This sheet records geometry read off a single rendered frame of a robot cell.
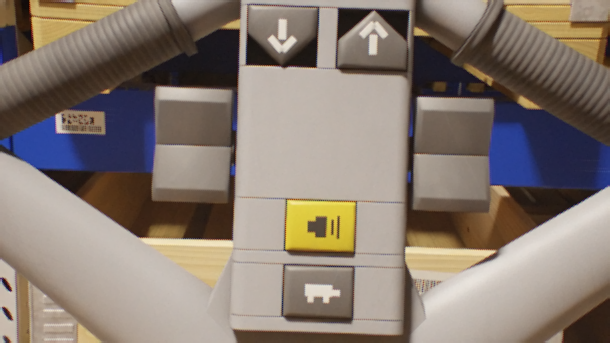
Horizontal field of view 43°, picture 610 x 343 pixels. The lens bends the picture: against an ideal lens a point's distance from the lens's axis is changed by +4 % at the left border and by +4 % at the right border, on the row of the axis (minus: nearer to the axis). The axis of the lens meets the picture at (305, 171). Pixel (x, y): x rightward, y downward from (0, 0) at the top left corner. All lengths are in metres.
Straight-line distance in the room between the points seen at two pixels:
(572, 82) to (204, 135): 0.20
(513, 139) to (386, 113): 0.83
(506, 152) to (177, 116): 0.87
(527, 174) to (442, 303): 0.83
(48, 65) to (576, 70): 0.27
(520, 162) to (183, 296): 0.88
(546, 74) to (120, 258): 0.25
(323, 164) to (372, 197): 0.03
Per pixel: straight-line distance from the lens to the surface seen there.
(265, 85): 0.40
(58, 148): 1.23
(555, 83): 0.43
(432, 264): 1.18
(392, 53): 0.40
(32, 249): 0.43
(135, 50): 0.42
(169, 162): 0.41
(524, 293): 0.43
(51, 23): 1.14
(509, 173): 1.24
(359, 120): 0.40
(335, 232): 0.39
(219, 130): 0.40
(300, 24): 0.40
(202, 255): 1.17
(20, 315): 1.36
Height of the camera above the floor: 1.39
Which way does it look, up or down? 16 degrees down
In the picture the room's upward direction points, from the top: 2 degrees clockwise
